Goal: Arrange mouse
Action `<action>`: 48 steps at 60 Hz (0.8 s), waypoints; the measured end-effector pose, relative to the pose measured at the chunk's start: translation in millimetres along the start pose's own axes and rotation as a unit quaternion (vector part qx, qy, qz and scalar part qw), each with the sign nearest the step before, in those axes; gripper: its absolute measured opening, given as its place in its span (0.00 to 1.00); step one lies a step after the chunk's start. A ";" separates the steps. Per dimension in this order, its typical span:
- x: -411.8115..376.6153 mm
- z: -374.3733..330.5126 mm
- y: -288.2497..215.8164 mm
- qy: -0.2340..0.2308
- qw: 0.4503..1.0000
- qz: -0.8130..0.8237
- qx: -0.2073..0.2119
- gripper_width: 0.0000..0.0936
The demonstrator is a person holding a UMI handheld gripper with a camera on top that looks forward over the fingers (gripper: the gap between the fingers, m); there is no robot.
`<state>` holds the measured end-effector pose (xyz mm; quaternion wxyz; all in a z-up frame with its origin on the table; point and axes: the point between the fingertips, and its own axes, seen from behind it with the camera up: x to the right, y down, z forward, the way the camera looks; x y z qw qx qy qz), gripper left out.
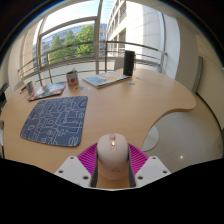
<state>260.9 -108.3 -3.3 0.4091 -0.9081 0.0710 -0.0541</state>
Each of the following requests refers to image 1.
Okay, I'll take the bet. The round white table base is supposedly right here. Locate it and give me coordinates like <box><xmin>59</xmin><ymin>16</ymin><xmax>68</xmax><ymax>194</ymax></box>
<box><xmin>141</xmin><ymin>124</ymin><xmax>160</xmax><ymax>153</ymax></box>

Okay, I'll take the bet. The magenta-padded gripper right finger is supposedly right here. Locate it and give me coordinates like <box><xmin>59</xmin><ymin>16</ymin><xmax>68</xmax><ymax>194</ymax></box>
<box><xmin>127</xmin><ymin>143</ymin><xmax>172</xmax><ymax>188</ymax></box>

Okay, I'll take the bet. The beige computer mouse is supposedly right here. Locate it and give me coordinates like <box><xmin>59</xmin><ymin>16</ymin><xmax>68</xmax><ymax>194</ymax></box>
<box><xmin>96</xmin><ymin>133</ymin><xmax>130</xmax><ymax>181</ymax></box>

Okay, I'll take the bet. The dark blue patterned mouse pad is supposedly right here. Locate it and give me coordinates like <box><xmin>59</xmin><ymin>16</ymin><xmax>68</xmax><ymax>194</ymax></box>
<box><xmin>19</xmin><ymin>95</ymin><xmax>89</xmax><ymax>148</ymax></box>

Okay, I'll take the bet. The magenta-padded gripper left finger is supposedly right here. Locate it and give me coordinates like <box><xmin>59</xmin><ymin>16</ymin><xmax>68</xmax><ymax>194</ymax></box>
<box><xmin>54</xmin><ymin>142</ymin><xmax>100</xmax><ymax>188</ymax></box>

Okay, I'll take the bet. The red magazine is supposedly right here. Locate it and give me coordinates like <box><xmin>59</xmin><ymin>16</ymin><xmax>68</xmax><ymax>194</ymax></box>
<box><xmin>27</xmin><ymin>81</ymin><xmax>68</xmax><ymax>102</ymax></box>

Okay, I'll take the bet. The small printed can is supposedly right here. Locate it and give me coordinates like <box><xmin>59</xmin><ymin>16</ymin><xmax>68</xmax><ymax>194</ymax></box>
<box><xmin>25</xmin><ymin>80</ymin><xmax>36</xmax><ymax>96</ymax></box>

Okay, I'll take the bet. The black printer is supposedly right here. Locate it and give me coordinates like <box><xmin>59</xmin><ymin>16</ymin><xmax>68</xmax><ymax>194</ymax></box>
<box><xmin>0</xmin><ymin>82</ymin><xmax>10</xmax><ymax>105</ymax></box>

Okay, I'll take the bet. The metal window railing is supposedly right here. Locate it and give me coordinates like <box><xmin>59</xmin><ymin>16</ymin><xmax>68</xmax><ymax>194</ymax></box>
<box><xmin>17</xmin><ymin>40</ymin><xmax>168</xmax><ymax>81</ymax></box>

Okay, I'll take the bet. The light illustrated book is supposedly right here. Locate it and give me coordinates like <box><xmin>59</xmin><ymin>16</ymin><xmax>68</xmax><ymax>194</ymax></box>
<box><xmin>82</xmin><ymin>71</ymin><xmax>132</xmax><ymax>89</ymax></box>

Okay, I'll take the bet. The tin can plant pot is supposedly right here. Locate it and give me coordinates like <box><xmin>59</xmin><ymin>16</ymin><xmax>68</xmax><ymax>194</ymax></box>
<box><xmin>65</xmin><ymin>68</ymin><xmax>80</xmax><ymax>88</ymax></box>

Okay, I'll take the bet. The black cylindrical speaker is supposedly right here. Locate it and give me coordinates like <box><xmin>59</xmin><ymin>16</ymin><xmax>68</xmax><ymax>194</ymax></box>
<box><xmin>122</xmin><ymin>50</ymin><xmax>136</xmax><ymax>77</ymax></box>

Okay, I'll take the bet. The white chair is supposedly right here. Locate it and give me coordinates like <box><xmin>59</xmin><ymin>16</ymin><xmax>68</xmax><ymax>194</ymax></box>
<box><xmin>113</xmin><ymin>56</ymin><xmax>126</xmax><ymax>72</ymax></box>
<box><xmin>13</xmin><ymin>79</ymin><xmax>26</xmax><ymax>93</ymax></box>

